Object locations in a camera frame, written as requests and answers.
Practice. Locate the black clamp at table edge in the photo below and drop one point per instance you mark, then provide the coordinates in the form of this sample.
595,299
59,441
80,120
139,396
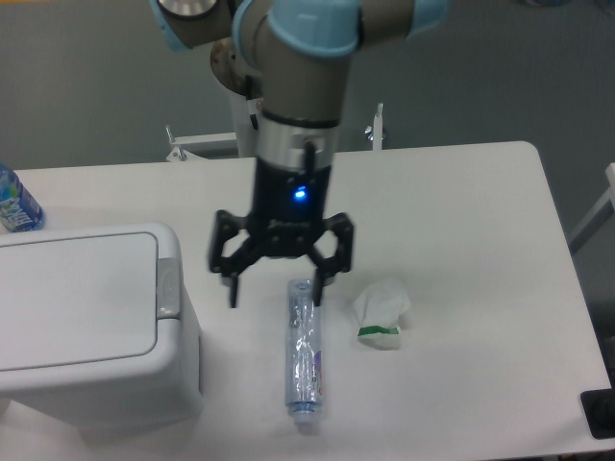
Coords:
598,407

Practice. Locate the blue labelled water bottle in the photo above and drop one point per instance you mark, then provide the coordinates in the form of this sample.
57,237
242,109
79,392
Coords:
20,211

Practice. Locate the clear empty plastic bottle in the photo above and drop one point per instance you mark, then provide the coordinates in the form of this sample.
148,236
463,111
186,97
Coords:
303,375

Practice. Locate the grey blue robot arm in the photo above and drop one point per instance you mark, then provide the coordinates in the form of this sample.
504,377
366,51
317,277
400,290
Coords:
299,55

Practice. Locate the white frame at right edge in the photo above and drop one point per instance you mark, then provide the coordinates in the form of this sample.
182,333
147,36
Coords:
597,215

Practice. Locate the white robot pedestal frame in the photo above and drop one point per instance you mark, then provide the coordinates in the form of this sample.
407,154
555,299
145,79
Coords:
183,148

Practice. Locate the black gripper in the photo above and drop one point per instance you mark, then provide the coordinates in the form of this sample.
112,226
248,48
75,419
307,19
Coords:
285,221

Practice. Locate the crumpled white paper wrapper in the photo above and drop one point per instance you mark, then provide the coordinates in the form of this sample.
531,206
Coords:
379,310

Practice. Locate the white plastic trash can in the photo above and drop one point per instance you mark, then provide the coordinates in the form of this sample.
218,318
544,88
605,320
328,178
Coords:
97,329

